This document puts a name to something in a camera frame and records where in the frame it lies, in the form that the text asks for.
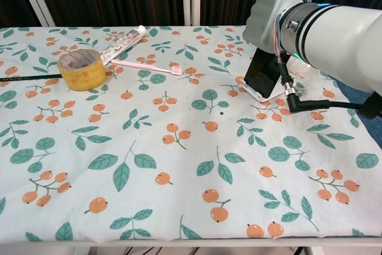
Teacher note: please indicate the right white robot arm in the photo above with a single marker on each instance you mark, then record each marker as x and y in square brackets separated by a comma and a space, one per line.
[337, 40]

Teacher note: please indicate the bundle of clear plastic straws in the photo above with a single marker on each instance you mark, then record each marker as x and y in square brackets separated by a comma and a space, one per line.
[301, 69]

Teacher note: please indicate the black smartphone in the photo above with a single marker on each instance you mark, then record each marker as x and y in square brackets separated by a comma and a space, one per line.
[262, 73]

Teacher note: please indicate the floral print toothpaste tube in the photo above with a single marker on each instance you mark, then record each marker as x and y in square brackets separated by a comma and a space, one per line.
[119, 46]

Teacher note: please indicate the yellow packing tape roll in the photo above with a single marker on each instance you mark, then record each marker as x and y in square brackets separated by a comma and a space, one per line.
[80, 81]

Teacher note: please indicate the floral fruit print tablecloth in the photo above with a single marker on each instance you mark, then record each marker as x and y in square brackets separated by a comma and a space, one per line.
[179, 162]

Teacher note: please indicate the black pencil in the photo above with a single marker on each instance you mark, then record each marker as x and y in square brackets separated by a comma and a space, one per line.
[30, 77]

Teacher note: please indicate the white folding phone stand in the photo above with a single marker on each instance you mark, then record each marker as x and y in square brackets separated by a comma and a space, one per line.
[276, 95]

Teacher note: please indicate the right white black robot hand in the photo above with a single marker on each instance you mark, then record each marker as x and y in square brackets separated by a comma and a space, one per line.
[262, 19]

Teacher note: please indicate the pink toothbrush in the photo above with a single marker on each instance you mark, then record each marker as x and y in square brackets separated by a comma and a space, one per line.
[143, 66]

